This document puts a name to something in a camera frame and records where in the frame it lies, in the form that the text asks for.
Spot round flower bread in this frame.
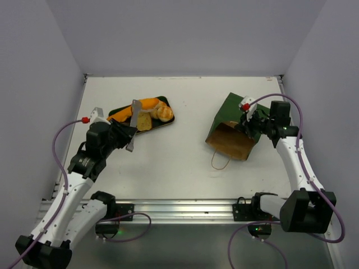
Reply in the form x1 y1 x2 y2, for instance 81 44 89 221
150 101 167 119

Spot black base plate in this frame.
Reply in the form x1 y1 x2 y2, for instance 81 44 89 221
232 196 279 221
95 202 135 222

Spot oval orange bread roll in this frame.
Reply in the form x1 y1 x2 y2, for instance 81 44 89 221
140 98 160 110

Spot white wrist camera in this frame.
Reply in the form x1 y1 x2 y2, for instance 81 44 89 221
80 107 110 124
239 96 257 122

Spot long orange bread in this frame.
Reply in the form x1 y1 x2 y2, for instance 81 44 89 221
107 105 132 122

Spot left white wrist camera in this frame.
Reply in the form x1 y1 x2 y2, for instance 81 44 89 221
80 107 110 124

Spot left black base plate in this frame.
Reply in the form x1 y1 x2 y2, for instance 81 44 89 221
95 202 135 222

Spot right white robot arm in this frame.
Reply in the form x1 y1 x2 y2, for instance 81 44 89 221
235 96 337 234

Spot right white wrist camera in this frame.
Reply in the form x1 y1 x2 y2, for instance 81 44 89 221
239 96 257 122

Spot round scored bun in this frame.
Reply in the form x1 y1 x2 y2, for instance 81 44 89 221
158 106 174 122

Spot green paper bag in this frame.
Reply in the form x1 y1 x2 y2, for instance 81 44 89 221
205 92 261 161

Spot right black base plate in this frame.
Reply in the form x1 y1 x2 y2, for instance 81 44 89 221
232 196 279 221

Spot metal tongs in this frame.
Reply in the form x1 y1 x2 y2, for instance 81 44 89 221
126 99 142 152

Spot sliced toast bread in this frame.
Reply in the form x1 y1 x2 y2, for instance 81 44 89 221
137 112 153 132

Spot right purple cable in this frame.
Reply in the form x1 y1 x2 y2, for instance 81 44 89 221
227 93 346 269

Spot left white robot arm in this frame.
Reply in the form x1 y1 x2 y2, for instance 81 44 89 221
15 117 137 268

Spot aluminium mounting rail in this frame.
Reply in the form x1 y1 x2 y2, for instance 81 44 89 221
116 200 252 225

